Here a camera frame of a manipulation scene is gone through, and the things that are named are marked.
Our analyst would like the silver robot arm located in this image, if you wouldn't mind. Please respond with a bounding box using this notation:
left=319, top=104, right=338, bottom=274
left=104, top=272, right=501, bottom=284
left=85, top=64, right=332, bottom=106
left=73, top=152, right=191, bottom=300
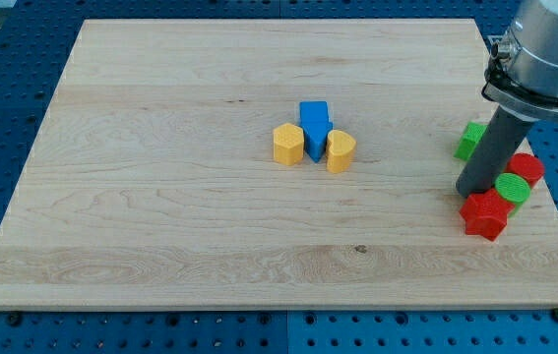
left=482, top=0, right=558, bottom=124

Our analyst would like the green star block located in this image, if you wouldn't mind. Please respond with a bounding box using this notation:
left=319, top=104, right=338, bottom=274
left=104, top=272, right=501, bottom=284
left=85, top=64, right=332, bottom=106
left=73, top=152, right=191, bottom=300
left=454, top=122, right=487, bottom=161

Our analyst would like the red star block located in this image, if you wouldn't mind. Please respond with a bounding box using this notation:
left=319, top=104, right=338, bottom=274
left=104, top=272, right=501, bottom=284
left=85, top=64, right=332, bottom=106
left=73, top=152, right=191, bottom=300
left=459, top=188, right=515, bottom=242

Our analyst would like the light wooden board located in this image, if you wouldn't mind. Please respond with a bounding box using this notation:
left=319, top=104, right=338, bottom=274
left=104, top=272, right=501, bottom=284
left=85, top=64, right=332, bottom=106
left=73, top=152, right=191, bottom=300
left=0, top=19, right=558, bottom=312

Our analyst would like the yellow hexagon block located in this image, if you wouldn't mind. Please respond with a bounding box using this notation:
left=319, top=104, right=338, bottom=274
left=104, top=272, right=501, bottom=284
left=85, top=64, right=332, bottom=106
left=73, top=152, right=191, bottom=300
left=273, top=123, right=304, bottom=166

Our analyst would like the blue arrow block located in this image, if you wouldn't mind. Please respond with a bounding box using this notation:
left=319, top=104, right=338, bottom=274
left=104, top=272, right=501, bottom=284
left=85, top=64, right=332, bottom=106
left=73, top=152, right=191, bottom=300
left=299, top=101, right=333, bottom=162

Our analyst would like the yellow heart block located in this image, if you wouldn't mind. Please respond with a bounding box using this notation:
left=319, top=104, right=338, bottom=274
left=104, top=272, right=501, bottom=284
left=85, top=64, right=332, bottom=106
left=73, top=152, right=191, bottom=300
left=326, top=130, right=356, bottom=173

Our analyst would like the grey cylindrical pointer tool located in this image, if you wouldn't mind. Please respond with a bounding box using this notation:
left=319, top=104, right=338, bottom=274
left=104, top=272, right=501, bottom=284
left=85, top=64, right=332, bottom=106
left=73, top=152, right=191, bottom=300
left=456, top=106, right=535, bottom=198

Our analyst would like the green cylinder block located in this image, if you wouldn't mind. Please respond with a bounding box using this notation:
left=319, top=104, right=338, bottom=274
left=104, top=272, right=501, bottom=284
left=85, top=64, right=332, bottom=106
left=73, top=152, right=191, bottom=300
left=494, top=173, right=531, bottom=216

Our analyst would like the red cylinder block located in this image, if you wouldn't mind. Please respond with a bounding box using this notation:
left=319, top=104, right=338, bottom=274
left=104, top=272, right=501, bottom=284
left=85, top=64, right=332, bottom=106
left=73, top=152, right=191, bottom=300
left=505, top=152, right=545, bottom=188

